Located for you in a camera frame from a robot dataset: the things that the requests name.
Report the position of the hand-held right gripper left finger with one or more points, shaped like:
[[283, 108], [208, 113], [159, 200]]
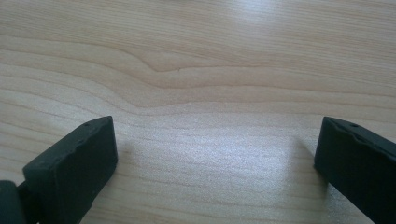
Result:
[[71, 168]]

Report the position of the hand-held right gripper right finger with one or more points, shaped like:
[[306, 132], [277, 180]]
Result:
[[361, 168]]

